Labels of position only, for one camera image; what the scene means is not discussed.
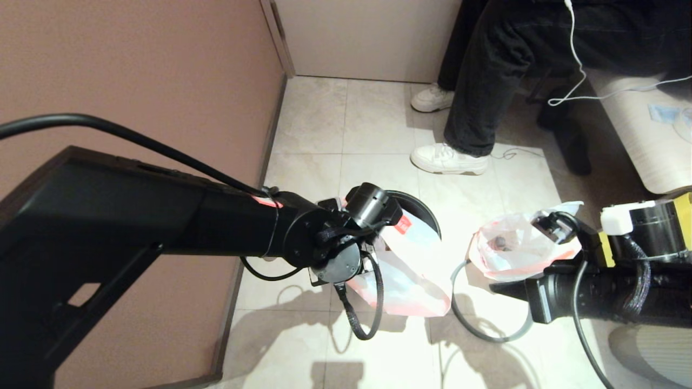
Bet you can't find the used translucent trash bag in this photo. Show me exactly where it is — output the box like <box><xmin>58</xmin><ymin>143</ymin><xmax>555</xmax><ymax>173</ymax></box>
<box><xmin>468</xmin><ymin>202</ymin><xmax>584</xmax><ymax>283</ymax></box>

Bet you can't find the grey bin ring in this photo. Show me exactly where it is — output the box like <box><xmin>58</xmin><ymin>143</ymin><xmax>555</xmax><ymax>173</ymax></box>
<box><xmin>450</xmin><ymin>258</ymin><xmax>537</xmax><ymax>344</ymax></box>

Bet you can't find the fresh white plastic bag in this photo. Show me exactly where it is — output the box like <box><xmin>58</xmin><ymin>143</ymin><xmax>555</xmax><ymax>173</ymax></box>
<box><xmin>345</xmin><ymin>208</ymin><xmax>452</xmax><ymax>318</ymax></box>

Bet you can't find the black round trash bin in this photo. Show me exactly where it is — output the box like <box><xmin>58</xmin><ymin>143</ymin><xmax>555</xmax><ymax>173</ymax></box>
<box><xmin>385</xmin><ymin>190</ymin><xmax>443</xmax><ymax>241</ymax></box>

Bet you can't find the yellow fabric bag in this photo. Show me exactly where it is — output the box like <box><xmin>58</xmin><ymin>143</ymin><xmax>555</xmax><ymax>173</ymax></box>
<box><xmin>597</xmin><ymin>192</ymin><xmax>692</xmax><ymax>268</ymax></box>

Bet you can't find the white left sneaker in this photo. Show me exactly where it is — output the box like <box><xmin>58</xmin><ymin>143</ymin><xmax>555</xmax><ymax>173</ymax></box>
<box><xmin>410</xmin><ymin>142</ymin><xmax>489</xmax><ymax>176</ymax></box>

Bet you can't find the white sneaker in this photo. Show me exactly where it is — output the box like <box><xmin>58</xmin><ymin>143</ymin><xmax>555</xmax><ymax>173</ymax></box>
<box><xmin>410</xmin><ymin>142</ymin><xmax>489</xmax><ymax>176</ymax></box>
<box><xmin>411</xmin><ymin>84</ymin><xmax>456</xmax><ymax>113</ymax></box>

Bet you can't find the person's left black trouser leg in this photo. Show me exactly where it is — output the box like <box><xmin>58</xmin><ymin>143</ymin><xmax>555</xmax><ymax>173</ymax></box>
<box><xmin>443</xmin><ymin>0</ymin><xmax>549</xmax><ymax>157</ymax></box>

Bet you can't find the person's black trouser leg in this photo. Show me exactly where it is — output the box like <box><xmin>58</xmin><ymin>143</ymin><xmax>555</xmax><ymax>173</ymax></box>
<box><xmin>443</xmin><ymin>0</ymin><xmax>549</xmax><ymax>157</ymax></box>
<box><xmin>437</xmin><ymin>0</ymin><xmax>490</xmax><ymax>91</ymax></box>

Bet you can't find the white right sneaker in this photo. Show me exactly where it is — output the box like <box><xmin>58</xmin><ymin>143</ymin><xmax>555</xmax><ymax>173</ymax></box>
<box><xmin>411</xmin><ymin>84</ymin><xmax>456</xmax><ymax>113</ymax></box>

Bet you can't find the light blue packet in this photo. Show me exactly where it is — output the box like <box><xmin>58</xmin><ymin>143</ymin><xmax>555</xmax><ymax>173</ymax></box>
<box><xmin>648</xmin><ymin>103</ymin><xmax>679</xmax><ymax>124</ymax></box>

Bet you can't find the person's right black trouser leg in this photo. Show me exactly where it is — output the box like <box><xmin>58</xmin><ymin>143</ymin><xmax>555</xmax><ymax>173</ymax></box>
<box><xmin>437</xmin><ymin>0</ymin><xmax>490</xmax><ymax>91</ymax></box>

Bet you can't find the brown textured partition panel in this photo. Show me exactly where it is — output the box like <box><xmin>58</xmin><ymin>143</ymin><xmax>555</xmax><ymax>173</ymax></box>
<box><xmin>0</xmin><ymin>0</ymin><xmax>288</xmax><ymax>389</ymax></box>

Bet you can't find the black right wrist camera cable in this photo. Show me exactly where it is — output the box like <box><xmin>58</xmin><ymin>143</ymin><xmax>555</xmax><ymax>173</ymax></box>
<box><xmin>570</xmin><ymin>259</ymin><xmax>617</xmax><ymax>389</ymax></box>

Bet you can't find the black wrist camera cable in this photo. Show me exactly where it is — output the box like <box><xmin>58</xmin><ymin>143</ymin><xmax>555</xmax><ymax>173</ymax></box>
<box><xmin>570</xmin><ymin>259</ymin><xmax>617</xmax><ymax>389</ymax></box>
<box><xmin>0</xmin><ymin>112</ymin><xmax>271</xmax><ymax>198</ymax></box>

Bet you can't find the black braided left cable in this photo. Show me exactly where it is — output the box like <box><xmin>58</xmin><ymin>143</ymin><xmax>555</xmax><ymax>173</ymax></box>
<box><xmin>334</xmin><ymin>250</ymin><xmax>384</xmax><ymax>341</ymax></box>

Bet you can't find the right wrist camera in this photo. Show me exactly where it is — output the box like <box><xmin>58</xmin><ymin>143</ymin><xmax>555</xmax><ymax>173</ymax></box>
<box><xmin>531</xmin><ymin>212</ymin><xmax>580</xmax><ymax>245</ymax></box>

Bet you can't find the black coiled cable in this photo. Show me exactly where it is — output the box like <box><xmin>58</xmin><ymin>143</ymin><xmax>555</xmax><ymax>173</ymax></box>
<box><xmin>618</xmin><ymin>235</ymin><xmax>653</xmax><ymax>323</ymax></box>

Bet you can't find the white charging cable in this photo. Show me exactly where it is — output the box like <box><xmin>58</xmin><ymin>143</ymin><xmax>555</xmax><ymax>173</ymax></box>
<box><xmin>548</xmin><ymin>0</ymin><xmax>692</xmax><ymax>107</ymax></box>

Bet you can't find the black left wrist camera cable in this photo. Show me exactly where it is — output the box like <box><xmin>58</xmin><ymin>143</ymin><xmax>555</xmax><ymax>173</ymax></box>
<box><xmin>0</xmin><ymin>112</ymin><xmax>271</xmax><ymax>198</ymax></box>

